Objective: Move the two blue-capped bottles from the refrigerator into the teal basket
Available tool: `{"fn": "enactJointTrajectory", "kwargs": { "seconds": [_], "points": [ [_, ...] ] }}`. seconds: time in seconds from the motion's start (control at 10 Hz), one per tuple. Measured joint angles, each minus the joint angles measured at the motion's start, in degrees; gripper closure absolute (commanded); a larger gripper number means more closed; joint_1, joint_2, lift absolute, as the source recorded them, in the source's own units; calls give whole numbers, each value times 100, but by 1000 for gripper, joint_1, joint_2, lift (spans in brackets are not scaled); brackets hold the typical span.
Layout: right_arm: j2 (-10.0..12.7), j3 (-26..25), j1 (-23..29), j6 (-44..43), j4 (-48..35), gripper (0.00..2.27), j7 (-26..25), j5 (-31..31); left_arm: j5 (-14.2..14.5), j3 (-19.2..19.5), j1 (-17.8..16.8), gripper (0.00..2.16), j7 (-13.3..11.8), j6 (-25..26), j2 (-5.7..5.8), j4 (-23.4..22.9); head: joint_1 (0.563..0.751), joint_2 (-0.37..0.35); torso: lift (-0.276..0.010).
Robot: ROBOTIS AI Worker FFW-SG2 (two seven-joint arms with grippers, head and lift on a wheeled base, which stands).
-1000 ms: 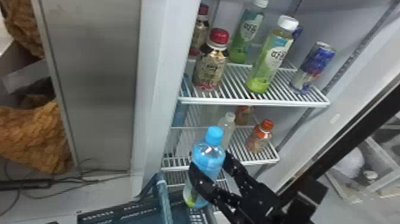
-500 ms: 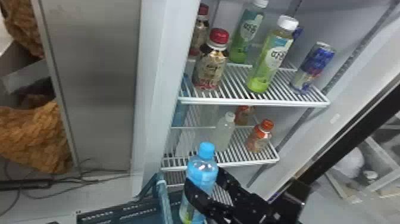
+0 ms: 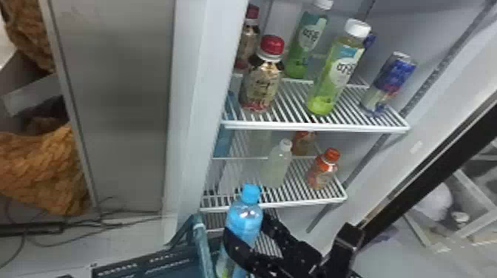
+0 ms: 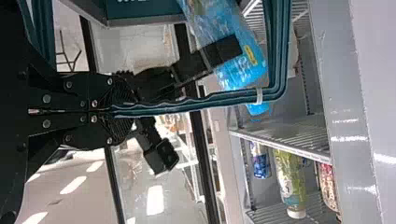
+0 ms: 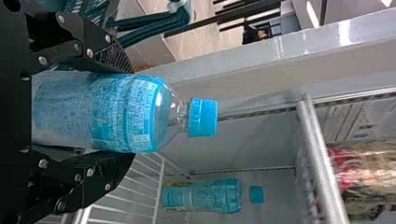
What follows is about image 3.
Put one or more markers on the blue bottle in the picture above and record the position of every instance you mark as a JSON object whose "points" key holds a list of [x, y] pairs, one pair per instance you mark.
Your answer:
{"points": [[242, 221]]}

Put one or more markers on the blue basket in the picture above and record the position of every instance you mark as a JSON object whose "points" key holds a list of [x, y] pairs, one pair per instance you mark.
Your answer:
{"points": [[163, 266]]}

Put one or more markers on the brown bottle with red cap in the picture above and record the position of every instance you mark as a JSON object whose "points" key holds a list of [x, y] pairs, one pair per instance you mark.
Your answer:
{"points": [[248, 42], [262, 81]]}

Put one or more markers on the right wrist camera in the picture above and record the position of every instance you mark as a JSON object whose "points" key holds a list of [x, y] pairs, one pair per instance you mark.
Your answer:
{"points": [[343, 248]]}

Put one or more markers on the white bottle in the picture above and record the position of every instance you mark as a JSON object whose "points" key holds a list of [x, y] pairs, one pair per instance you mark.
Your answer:
{"points": [[276, 165]]}

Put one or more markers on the white fridge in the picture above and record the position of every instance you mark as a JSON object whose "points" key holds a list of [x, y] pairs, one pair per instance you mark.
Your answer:
{"points": [[128, 97]]}

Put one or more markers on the blue can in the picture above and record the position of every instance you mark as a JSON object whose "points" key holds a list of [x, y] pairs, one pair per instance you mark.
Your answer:
{"points": [[390, 79]]}

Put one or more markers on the orange bottle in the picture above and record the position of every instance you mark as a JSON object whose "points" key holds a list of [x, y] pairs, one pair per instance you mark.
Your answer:
{"points": [[303, 143], [321, 171]]}

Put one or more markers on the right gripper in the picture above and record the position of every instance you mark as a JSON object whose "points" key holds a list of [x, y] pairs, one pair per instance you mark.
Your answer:
{"points": [[293, 264]]}

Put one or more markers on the brown woven basket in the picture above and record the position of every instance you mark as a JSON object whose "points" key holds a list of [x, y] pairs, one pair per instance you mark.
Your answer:
{"points": [[42, 171], [29, 31]]}

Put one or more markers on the green bottle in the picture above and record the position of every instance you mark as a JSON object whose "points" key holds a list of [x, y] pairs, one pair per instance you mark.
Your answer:
{"points": [[334, 73], [305, 46]]}

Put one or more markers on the fridge door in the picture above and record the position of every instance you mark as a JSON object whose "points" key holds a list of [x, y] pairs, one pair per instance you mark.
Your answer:
{"points": [[446, 163]]}

